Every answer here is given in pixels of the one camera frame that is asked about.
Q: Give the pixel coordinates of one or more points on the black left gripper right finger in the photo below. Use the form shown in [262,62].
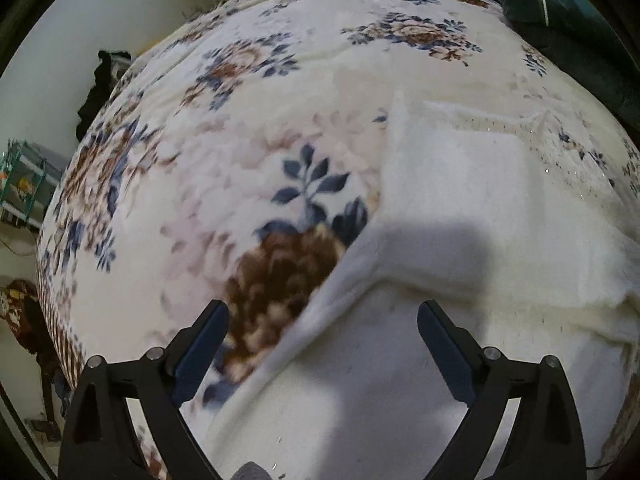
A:
[545,441]

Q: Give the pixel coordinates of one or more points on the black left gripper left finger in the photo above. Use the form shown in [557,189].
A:
[99,441]

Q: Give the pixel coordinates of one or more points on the brown patterned cloth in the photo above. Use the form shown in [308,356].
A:
[21,310]

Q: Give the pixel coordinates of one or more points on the floral fleece blanket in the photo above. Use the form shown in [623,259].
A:
[240,158]

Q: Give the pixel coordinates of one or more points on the dark green garment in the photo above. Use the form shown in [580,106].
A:
[576,38]

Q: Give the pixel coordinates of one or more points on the black clothing on wall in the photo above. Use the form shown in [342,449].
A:
[113,65]

